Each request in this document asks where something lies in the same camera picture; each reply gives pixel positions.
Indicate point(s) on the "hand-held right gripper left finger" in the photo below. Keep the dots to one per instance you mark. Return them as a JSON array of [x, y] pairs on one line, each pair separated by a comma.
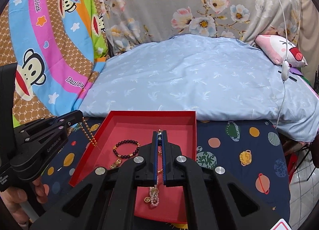
[[155, 160]]

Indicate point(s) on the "grey floral cloth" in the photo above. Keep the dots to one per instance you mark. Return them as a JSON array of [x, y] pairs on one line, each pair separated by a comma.
[[162, 8]]

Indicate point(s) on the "dark metal rack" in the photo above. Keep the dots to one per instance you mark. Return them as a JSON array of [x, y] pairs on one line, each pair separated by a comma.
[[316, 80]]

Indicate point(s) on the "red cardboard box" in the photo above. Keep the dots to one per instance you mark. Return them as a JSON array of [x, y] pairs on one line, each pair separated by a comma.
[[174, 125]]

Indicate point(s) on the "pink cartoon pillow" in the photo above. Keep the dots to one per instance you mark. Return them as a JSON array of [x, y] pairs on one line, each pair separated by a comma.
[[271, 45]]

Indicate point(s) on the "white card with red border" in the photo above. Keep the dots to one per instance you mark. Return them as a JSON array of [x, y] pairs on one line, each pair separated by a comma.
[[281, 225]]

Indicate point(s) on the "purple sheet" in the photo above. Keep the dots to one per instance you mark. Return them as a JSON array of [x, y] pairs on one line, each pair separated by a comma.
[[297, 71]]

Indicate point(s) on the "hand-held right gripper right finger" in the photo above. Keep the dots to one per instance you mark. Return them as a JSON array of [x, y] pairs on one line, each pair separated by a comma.
[[163, 160]]

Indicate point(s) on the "red plastic item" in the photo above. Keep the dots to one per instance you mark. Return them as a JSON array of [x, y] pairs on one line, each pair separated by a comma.
[[294, 161]]

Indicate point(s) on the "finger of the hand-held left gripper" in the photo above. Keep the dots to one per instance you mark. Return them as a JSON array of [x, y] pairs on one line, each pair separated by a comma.
[[49, 134], [57, 119]]

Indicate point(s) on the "colourful monkey print blanket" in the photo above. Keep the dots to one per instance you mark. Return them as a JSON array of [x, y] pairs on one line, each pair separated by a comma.
[[49, 33]]

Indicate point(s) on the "light blue pillow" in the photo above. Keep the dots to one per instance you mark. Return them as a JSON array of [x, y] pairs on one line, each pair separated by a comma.
[[187, 78]]

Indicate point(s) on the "person's left hand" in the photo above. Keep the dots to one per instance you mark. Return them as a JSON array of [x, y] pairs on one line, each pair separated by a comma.
[[39, 191]]

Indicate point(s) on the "navy planet print blanket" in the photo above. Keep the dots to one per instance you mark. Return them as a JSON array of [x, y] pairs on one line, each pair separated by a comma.
[[249, 145]]

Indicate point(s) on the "gold wrist watch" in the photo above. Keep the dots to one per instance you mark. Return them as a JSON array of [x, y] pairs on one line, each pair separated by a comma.
[[116, 164]]

